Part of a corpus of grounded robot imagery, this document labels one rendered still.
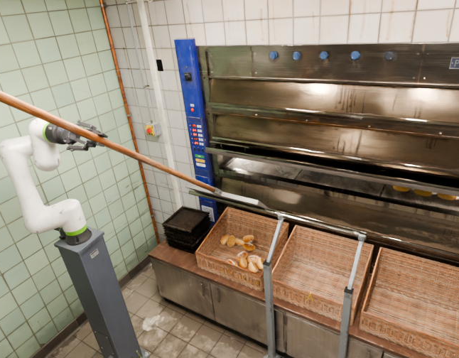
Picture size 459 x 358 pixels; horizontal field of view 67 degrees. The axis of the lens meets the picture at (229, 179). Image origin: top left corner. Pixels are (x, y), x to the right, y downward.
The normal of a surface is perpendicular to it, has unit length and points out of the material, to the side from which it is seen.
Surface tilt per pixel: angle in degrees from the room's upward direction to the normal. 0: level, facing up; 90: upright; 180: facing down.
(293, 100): 70
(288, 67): 90
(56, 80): 90
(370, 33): 90
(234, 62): 91
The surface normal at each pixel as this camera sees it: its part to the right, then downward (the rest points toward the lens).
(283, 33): -0.52, 0.44
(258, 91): -0.52, 0.12
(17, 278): 0.85, 0.18
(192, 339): -0.09, -0.88
